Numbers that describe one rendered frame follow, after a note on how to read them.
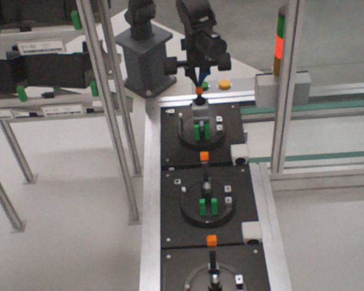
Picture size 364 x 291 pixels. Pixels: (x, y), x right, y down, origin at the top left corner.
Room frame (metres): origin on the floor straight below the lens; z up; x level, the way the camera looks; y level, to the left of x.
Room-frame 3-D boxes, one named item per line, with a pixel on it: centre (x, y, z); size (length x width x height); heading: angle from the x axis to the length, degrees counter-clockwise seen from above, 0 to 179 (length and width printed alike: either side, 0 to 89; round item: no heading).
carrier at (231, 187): (0.72, -0.06, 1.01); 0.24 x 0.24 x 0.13; 87
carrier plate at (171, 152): (0.98, -0.07, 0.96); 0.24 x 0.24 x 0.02; 87
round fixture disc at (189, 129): (0.98, -0.07, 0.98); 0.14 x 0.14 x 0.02
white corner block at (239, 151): (0.88, -0.16, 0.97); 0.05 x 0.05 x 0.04; 87
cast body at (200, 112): (0.97, -0.07, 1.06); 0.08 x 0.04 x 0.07; 177
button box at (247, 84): (1.19, -0.16, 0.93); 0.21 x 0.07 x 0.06; 87
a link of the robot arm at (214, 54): (1.05, -0.10, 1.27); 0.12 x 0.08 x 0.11; 28
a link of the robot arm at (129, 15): (1.37, 0.08, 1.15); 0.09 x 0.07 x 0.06; 118
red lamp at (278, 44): (0.85, -0.25, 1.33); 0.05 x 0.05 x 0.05
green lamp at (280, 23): (0.85, -0.25, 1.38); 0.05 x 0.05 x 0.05
